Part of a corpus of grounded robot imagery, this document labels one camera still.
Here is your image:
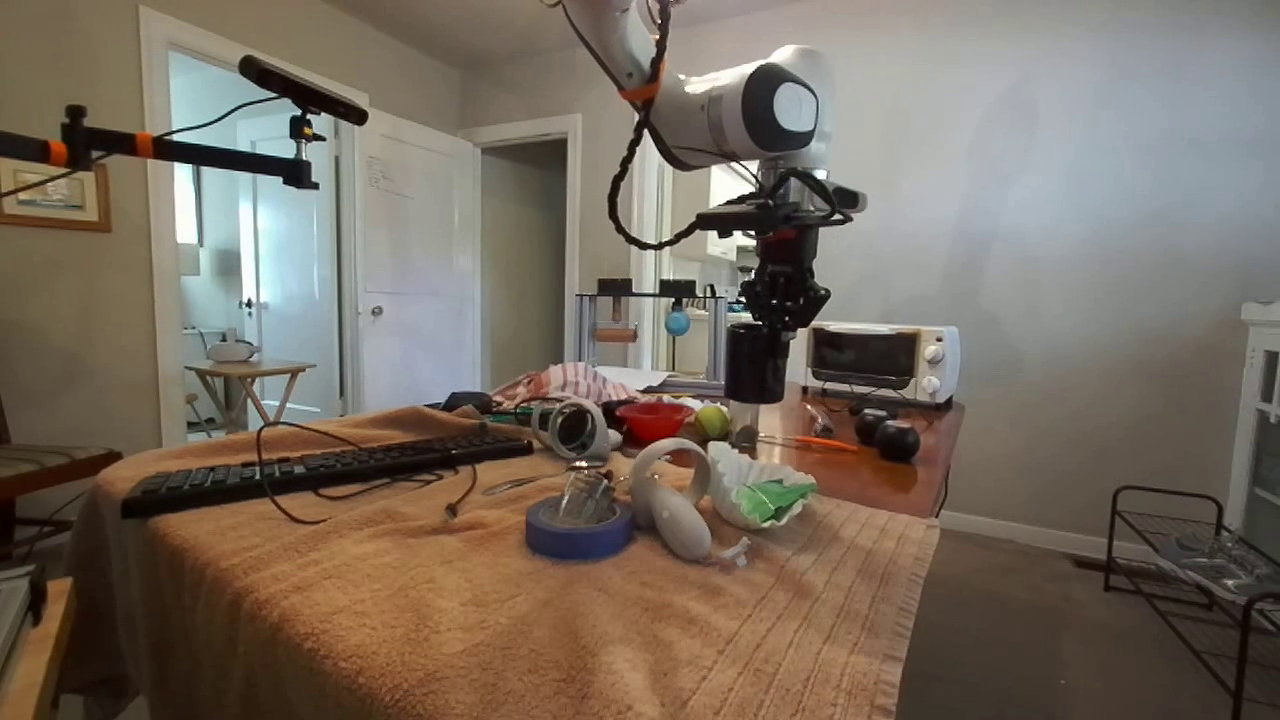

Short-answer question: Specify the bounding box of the white teapot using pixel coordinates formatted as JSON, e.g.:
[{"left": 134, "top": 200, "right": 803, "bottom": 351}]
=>
[{"left": 199, "top": 330, "right": 265, "bottom": 370}]

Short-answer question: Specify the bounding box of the yellow-green tennis ball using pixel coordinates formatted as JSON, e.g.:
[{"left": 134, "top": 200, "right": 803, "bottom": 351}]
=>
[{"left": 690, "top": 400, "right": 737, "bottom": 443}]

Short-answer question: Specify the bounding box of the black computer keyboard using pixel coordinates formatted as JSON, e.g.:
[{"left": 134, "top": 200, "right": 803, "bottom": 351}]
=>
[{"left": 118, "top": 428, "right": 541, "bottom": 523}]

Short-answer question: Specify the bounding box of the clear glass piece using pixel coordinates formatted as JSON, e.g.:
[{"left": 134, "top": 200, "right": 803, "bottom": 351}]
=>
[{"left": 558, "top": 456, "right": 623, "bottom": 529}]

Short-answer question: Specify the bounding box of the red white striped cloth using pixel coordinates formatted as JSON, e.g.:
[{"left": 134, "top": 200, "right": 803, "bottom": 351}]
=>
[{"left": 493, "top": 357, "right": 643, "bottom": 414}]

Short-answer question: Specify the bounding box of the light wooden box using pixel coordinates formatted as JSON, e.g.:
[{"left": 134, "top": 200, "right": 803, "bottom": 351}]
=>
[{"left": 0, "top": 558, "right": 76, "bottom": 720}]

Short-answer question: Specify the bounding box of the green foil packet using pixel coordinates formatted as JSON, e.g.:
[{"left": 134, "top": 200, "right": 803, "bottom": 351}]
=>
[{"left": 731, "top": 477, "right": 819, "bottom": 529}]

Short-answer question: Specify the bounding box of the white panel door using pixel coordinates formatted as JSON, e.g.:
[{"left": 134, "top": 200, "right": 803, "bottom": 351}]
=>
[{"left": 335, "top": 107, "right": 489, "bottom": 417}]

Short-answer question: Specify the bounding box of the black wire rack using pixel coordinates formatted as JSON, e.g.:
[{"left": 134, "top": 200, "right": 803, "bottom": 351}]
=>
[{"left": 1102, "top": 480, "right": 1280, "bottom": 720}]

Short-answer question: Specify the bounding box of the dark round ball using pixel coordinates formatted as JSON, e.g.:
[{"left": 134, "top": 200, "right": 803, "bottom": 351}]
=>
[
  {"left": 878, "top": 417, "right": 930, "bottom": 470},
  {"left": 852, "top": 404, "right": 896, "bottom": 453}
]

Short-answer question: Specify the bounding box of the metal frame stand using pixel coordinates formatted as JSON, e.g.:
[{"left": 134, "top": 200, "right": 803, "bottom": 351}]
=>
[{"left": 571, "top": 277, "right": 737, "bottom": 383}]

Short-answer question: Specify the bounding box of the white glass-front side cabinet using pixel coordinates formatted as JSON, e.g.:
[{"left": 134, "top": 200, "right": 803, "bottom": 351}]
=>
[{"left": 1224, "top": 300, "right": 1280, "bottom": 536}]

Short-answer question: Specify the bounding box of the dark wooden chair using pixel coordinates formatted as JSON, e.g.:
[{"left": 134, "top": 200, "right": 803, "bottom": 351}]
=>
[{"left": 0, "top": 398, "right": 130, "bottom": 564}]

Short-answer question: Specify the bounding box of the tan orange terry towel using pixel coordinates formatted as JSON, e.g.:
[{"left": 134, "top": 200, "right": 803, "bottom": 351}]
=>
[{"left": 56, "top": 404, "right": 943, "bottom": 720}]

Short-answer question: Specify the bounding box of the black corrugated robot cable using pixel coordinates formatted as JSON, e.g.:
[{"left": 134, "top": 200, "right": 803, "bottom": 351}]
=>
[{"left": 606, "top": 0, "right": 711, "bottom": 256}]

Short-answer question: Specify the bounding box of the thin black cable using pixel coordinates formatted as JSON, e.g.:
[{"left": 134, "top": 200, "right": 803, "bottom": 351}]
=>
[{"left": 248, "top": 417, "right": 486, "bottom": 529}]

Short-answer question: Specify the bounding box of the white paper coffee filter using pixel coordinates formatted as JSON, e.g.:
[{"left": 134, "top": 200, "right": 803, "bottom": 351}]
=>
[{"left": 700, "top": 435, "right": 823, "bottom": 536}]

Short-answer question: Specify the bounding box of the red bowl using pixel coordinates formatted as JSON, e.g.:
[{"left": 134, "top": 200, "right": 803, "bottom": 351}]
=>
[{"left": 613, "top": 398, "right": 695, "bottom": 453}]

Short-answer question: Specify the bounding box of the blue tape roll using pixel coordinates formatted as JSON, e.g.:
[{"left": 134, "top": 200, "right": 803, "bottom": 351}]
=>
[{"left": 521, "top": 494, "right": 639, "bottom": 564}]

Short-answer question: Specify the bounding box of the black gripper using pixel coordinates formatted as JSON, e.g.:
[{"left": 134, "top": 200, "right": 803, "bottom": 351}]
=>
[{"left": 737, "top": 218, "right": 838, "bottom": 335}]

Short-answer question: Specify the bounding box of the white toaster oven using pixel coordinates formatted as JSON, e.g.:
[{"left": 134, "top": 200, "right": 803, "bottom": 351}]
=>
[{"left": 801, "top": 318, "right": 964, "bottom": 409}]

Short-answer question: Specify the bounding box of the framed wall picture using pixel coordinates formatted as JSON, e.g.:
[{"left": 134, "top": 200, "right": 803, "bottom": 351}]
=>
[{"left": 0, "top": 158, "right": 118, "bottom": 238}]

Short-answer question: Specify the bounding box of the small wooden folding table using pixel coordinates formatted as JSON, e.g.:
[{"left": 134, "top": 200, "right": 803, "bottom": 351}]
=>
[{"left": 186, "top": 357, "right": 320, "bottom": 433}]

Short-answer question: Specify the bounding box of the small spice jar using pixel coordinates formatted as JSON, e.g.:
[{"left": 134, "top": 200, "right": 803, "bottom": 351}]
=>
[{"left": 729, "top": 400, "right": 770, "bottom": 456}]

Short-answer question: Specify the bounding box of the black bar camera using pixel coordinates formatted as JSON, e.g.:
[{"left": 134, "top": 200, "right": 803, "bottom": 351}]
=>
[{"left": 236, "top": 53, "right": 374, "bottom": 132}]

